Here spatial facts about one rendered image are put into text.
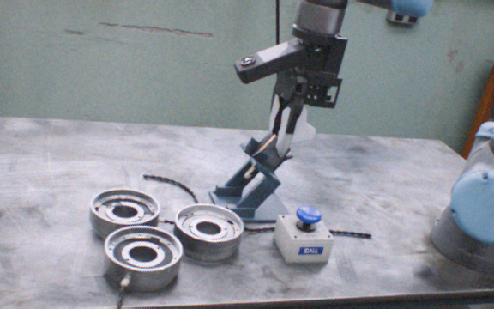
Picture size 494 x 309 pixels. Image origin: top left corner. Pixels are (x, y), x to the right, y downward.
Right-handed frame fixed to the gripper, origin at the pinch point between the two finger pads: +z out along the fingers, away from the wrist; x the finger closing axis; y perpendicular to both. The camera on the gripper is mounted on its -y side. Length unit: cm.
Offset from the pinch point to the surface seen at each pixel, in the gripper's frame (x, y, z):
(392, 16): 142, 107, -2
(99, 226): -9.5, -28.6, 10.6
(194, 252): -14.6, -15.3, 11.6
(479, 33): 146, 159, -1
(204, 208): -6.0, -12.2, 9.1
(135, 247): -15.3, -24.2, 10.2
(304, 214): -14.1, 1.1, 4.9
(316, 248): -16.9, 3.1, 9.3
